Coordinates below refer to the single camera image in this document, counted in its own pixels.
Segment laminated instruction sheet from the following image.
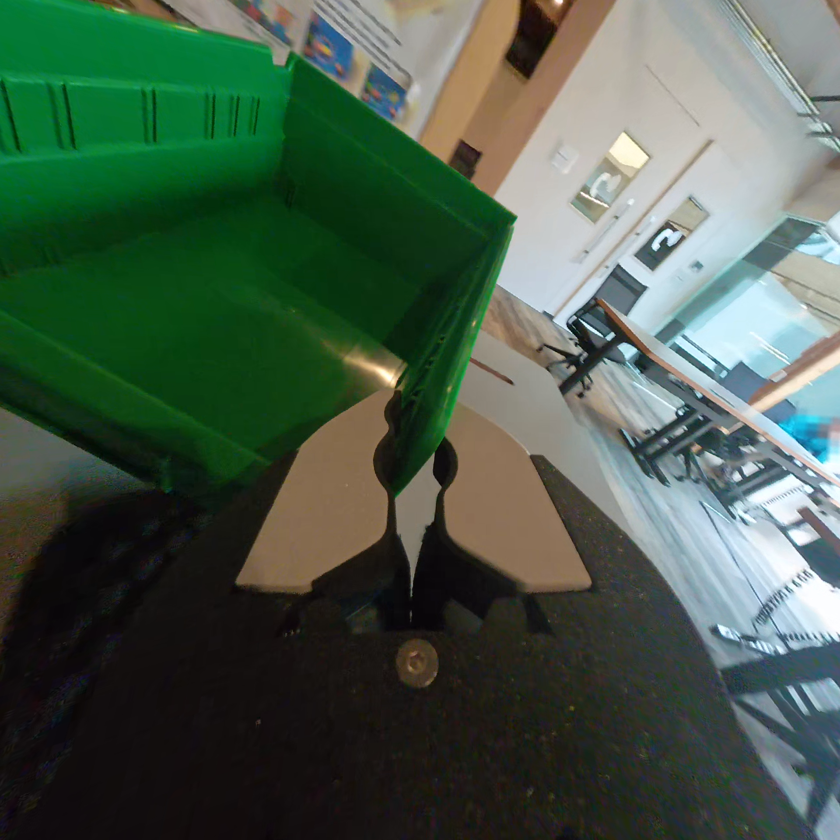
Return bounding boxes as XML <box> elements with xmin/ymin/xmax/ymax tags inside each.
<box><xmin>157</xmin><ymin>0</ymin><xmax>487</xmax><ymax>142</ymax></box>

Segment wooden desk black legs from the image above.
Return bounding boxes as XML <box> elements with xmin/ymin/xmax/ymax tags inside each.
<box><xmin>596</xmin><ymin>298</ymin><xmax>840</xmax><ymax>509</ymax></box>

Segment instruction poster board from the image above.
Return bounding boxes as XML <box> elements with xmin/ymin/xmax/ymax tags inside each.
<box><xmin>420</xmin><ymin>0</ymin><xmax>522</xmax><ymax>158</ymax></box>

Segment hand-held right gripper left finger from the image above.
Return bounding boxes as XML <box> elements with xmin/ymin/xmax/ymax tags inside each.
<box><xmin>235</xmin><ymin>388</ymin><xmax>403</xmax><ymax>589</ymax></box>

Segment black desk leg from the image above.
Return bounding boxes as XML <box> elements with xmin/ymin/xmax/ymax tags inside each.
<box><xmin>718</xmin><ymin>646</ymin><xmax>840</xmax><ymax>824</ymax></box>

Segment white power strip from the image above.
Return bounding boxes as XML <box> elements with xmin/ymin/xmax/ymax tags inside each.
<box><xmin>712</xmin><ymin>622</ymin><xmax>840</xmax><ymax>658</ymax></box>

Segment green plastic bin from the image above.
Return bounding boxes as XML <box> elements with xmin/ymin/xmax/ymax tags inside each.
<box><xmin>0</xmin><ymin>0</ymin><xmax>518</xmax><ymax>497</ymax></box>

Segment black textured mat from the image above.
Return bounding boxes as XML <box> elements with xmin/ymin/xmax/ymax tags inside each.
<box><xmin>0</xmin><ymin>486</ymin><xmax>217</xmax><ymax>742</ymax></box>

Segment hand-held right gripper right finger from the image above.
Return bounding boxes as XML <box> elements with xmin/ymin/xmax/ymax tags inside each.
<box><xmin>432</xmin><ymin>402</ymin><xmax>593</xmax><ymax>593</ymax></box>

